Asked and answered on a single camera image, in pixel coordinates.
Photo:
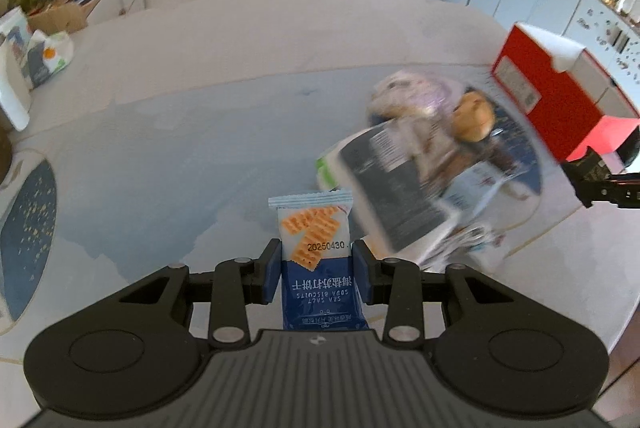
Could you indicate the light blue small carton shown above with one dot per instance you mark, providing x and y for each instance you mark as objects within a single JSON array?
[{"x": 473, "y": 189}]

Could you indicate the small cardboard box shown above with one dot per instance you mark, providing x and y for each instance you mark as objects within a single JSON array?
[{"x": 69, "y": 18}]

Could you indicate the red cardboard shoe box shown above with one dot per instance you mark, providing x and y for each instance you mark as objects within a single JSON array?
[{"x": 566, "y": 94}]

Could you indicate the white dark plastic bag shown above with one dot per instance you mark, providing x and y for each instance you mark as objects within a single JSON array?
[{"x": 397, "y": 172}]

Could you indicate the white blue tissue pack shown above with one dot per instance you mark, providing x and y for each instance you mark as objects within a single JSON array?
[{"x": 39, "y": 55}]

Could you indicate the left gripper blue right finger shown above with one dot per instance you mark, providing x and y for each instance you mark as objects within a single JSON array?
[{"x": 368, "y": 274}]

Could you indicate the pink wrapped bread packet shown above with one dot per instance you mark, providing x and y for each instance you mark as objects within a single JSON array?
[{"x": 414, "y": 93}]

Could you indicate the capybara plush toy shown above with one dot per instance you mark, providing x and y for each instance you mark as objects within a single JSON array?
[{"x": 473, "y": 118}]

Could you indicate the blue cracker packet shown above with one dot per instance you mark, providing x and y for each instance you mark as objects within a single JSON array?
[{"x": 318, "y": 284}]

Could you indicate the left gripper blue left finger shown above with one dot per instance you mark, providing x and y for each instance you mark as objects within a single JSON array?
[{"x": 267, "y": 271}]

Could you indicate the white handheld appliance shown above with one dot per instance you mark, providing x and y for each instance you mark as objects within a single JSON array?
[{"x": 15, "y": 98}]

